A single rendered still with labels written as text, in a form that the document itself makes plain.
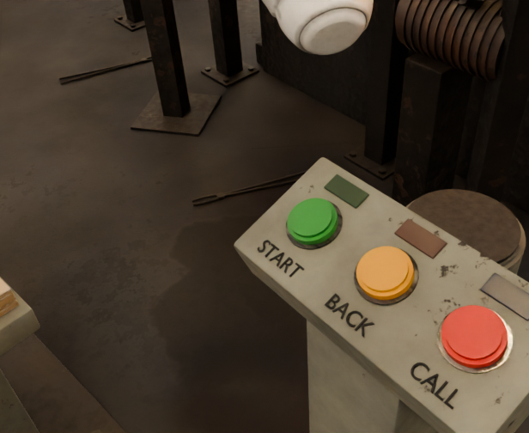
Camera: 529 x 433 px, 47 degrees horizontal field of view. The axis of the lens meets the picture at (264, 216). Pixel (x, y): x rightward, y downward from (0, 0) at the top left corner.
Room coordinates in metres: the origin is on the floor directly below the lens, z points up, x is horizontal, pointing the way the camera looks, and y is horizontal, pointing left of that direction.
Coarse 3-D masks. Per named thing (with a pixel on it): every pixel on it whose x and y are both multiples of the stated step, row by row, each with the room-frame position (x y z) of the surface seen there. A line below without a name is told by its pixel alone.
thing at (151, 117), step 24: (144, 0) 1.48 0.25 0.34; (168, 0) 1.50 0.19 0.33; (168, 24) 1.48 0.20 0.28; (168, 48) 1.47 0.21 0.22; (168, 72) 1.47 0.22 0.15; (168, 96) 1.47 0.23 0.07; (192, 96) 1.57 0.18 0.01; (216, 96) 1.56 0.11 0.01; (144, 120) 1.47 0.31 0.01; (168, 120) 1.46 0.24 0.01; (192, 120) 1.45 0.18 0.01
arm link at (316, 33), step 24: (264, 0) 0.63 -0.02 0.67; (288, 0) 0.60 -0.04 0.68; (312, 0) 0.58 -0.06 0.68; (336, 0) 0.58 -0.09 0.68; (360, 0) 0.59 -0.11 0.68; (288, 24) 0.60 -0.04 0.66; (312, 24) 0.58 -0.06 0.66; (336, 24) 0.58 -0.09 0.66; (360, 24) 0.59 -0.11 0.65; (312, 48) 0.59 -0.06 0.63; (336, 48) 0.60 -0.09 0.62
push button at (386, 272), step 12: (372, 252) 0.31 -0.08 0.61; (384, 252) 0.30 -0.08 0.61; (396, 252) 0.30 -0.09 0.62; (360, 264) 0.30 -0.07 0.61; (372, 264) 0.30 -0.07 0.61; (384, 264) 0.29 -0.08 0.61; (396, 264) 0.29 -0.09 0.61; (408, 264) 0.29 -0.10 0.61; (360, 276) 0.29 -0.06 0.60; (372, 276) 0.29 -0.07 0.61; (384, 276) 0.28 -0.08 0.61; (396, 276) 0.28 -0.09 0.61; (408, 276) 0.28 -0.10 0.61; (372, 288) 0.28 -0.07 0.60; (384, 288) 0.28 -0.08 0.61; (396, 288) 0.27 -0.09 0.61; (408, 288) 0.28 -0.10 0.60
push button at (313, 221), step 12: (300, 204) 0.36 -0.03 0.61; (312, 204) 0.36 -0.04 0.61; (324, 204) 0.36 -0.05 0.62; (300, 216) 0.35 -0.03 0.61; (312, 216) 0.35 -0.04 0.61; (324, 216) 0.35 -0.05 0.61; (336, 216) 0.35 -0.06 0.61; (288, 228) 0.35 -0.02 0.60; (300, 228) 0.34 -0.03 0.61; (312, 228) 0.34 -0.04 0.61; (324, 228) 0.34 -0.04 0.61; (336, 228) 0.34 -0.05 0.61; (300, 240) 0.34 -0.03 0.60; (312, 240) 0.33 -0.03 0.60; (324, 240) 0.33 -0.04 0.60
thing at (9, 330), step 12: (12, 312) 0.51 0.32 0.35; (24, 312) 0.51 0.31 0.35; (0, 324) 0.49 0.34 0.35; (12, 324) 0.49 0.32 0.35; (24, 324) 0.50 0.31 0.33; (36, 324) 0.51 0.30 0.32; (0, 336) 0.48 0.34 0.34; (12, 336) 0.49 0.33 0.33; (24, 336) 0.49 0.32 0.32; (0, 348) 0.47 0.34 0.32
